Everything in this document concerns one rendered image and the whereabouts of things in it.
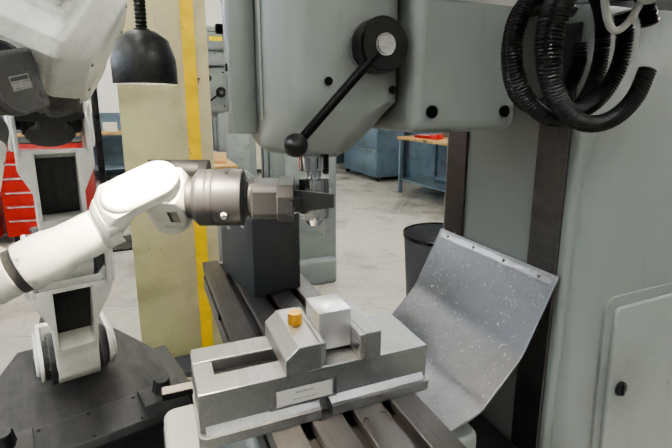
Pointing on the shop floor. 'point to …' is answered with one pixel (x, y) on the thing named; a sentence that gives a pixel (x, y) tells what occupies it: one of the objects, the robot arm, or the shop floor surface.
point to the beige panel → (159, 311)
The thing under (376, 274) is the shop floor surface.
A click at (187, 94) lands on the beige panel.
